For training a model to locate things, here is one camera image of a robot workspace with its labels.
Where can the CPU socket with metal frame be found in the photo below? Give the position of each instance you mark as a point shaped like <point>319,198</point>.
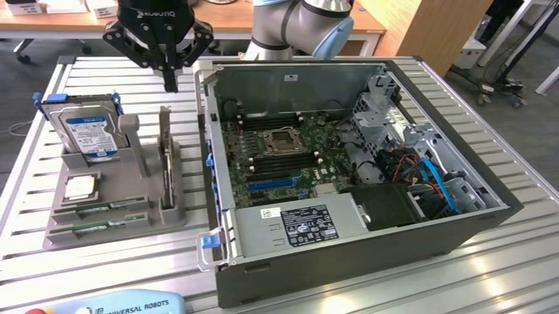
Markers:
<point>279,140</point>

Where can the black open PC case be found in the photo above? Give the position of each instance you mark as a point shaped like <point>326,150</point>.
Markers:
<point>350,261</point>

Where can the office chair base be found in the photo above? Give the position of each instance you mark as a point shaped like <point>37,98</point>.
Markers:
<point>25,49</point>

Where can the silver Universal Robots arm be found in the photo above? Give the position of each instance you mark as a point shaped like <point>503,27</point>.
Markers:
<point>302,23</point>

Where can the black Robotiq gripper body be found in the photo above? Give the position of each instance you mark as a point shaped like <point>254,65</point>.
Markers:
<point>155,19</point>

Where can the green RAM stick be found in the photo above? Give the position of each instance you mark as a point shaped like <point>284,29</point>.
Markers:
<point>97,225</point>
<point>103,206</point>

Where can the hard disk with blue bracket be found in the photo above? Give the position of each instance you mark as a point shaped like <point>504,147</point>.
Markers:
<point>87,131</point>

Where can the grey parts rack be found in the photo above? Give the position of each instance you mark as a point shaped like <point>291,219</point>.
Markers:
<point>139,196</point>

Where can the silver power supply unit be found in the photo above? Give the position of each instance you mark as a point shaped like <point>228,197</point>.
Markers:
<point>262,229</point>

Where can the silver metal drive cage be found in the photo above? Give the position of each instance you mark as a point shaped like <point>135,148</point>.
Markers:
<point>375,124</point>

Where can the wooden desk with white frame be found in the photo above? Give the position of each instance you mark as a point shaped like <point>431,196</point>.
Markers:
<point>65,23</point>

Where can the graphics card with metal bracket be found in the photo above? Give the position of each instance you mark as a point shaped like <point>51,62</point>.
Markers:
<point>167,157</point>

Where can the white table frame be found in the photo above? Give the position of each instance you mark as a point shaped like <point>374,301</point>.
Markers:
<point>542,49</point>

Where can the green motherboard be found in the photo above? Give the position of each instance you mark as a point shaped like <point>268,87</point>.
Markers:
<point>314,157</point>

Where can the silver CPU chip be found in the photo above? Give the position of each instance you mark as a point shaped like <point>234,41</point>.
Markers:
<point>80,188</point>

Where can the black RAM slot bank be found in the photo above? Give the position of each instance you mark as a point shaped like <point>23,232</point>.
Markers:
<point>271,120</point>
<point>283,162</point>

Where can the wheeled stand base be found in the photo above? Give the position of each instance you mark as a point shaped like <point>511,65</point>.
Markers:
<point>502,88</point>

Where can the wooden cabinet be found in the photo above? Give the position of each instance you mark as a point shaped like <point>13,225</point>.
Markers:
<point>432,32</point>

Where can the Universal Robots teach pendant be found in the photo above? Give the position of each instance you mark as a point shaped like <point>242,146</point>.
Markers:
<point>121,304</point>

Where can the blue expansion slot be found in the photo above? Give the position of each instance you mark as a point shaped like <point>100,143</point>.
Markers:
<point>271,185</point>

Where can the white cardboard box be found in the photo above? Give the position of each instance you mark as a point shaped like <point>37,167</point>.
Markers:
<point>25,6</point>

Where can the blue case latch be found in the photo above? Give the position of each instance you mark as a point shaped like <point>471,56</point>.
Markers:
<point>208,241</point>

